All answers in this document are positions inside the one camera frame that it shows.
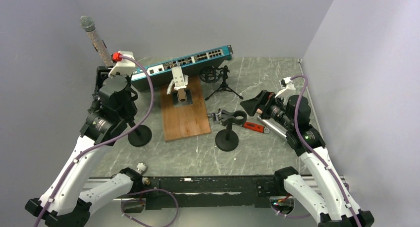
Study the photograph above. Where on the blue network switch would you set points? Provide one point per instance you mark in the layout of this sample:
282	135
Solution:
191	65

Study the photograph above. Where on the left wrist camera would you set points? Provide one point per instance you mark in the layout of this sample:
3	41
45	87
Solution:
123	67

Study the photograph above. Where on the glitter microphone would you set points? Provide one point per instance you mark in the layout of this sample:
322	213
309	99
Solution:
87	23

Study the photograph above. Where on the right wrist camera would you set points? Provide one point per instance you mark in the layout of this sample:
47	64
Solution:
288	88

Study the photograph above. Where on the black clamp mic stand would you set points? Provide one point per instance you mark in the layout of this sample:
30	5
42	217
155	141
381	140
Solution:
227	140

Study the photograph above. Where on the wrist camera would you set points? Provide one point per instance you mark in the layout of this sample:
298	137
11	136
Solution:
123	67
288	88

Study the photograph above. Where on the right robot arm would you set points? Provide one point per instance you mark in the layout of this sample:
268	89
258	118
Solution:
333	205

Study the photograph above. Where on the black round base stand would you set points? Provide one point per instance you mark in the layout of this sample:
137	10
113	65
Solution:
141	136

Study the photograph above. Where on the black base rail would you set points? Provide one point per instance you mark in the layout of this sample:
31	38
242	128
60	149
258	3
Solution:
211	191

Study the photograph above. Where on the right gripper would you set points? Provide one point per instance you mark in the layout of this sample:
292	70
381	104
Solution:
250	105

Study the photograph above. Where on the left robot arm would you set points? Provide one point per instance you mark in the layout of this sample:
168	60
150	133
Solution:
65	203

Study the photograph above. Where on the red handled adjustable wrench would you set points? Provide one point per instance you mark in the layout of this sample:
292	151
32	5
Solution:
248	125

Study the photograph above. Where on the white metal lever handle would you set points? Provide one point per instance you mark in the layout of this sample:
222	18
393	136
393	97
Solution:
179	83

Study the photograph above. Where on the wooden board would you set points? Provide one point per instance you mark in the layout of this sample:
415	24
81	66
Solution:
184	121

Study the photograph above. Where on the silver microphone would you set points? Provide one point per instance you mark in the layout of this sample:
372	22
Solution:
269	124

